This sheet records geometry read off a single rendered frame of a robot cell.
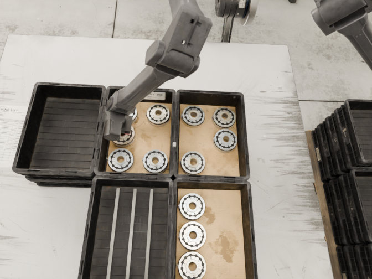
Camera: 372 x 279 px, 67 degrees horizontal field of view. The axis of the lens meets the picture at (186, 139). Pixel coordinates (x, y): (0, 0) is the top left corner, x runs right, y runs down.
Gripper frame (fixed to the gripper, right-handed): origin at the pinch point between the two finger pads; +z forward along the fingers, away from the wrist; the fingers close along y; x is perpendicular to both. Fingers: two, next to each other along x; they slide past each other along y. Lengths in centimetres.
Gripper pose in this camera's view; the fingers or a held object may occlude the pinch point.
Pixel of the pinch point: (122, 132)
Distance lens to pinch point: 120.6
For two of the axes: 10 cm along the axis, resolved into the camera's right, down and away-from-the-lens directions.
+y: 10.0, 0.5, 0.4
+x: 0.3, -9.3, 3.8
